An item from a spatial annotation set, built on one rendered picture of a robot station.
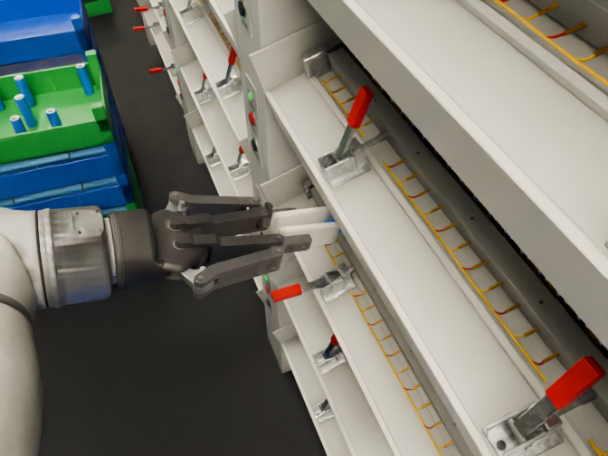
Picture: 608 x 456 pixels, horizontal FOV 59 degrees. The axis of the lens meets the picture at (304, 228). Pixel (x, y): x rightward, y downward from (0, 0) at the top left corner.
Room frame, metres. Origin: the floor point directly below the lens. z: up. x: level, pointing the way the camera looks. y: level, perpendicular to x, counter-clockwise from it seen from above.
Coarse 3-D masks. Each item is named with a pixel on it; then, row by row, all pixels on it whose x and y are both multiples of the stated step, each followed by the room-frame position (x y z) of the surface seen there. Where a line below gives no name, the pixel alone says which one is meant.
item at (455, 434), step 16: (336, 240) 0.43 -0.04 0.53; (336, 256) 0.41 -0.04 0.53; (352, 256) 0.39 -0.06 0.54; (368, 288) 0.35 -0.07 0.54; (384, 304) 0.32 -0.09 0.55; (384, 320) 0.31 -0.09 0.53; (400, 336) 0.29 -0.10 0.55; (384, 352) 0.28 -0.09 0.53; (416, 368) 0.25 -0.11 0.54; (400, 384) 0.24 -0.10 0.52; (432, 400) 0.22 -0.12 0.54; (448, 416) 0.20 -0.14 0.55; (464, 448) 0.17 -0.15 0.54
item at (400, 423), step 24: (264, 192) 0.50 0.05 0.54; (288, 192) 0.52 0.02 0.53; (312, 264) 0.41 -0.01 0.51; (336, 312) 0.34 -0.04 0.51; (360, 312) 0.33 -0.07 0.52; (336, 336) 0.31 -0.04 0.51; (360, 336) 0.30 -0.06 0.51; (384, 336) 0.30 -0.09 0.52; (360, 360) 0.28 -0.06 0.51; (384, 360) 0.27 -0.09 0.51; (360, 384) 0.25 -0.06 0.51; (384, 384) 0.25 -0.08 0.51; (408, 384) 0.25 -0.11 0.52; (384, 408) 0.22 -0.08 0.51; (408, 408) 0.22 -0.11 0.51; (384, 432) 0.20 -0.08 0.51; (408, 432) 0.20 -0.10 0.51; (432, 432) 0.19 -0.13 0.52
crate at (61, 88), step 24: (24, 72) 0.92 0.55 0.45; (48, 72) 0.93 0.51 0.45; (72, 72) 0.95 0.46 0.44; (96, 72) 0.94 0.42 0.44; (0, 96) 0.90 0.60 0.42; (48, 96) 0.92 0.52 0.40; (72, 96) 0.92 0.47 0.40; (96, 96) 0.92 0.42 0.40; (0, 120) 0.84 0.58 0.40; (48, 120) 0.84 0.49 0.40; (72, 120) 0.84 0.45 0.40; (96, 120) 0.77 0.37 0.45; (0, 144) 0.72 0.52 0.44; (24, 144) 0.73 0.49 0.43; (48, 144) 0.74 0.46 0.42; (72, 144) 0.75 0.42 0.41; (96, 144) 0.77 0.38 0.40
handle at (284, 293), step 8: (320, 280) 0.37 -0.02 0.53; (328, 280) 0.36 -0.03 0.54; (288, 288) 0.35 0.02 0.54; (296, 288) 0.35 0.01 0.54; (304, 288) 0.36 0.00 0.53; (312, 288) 0.36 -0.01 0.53; (272, 296) 0.34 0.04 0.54; (280, 296) 0.34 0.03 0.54; (288, 296) 0.34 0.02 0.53; (296, 296) 0.35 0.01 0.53
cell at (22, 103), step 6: (18, 96) 0.82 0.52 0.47; (18, 102) 0.81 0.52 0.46; (24, 102) 0.82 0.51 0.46; (18, 108) 0.82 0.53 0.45; (24, 108) 0.82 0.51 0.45; (24, 114) 0.81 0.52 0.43; (30, 114) 0.82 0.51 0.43; (24, 120) 0.82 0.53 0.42; (30, 120) 0.82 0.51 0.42; (30, 126) 0.81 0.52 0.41
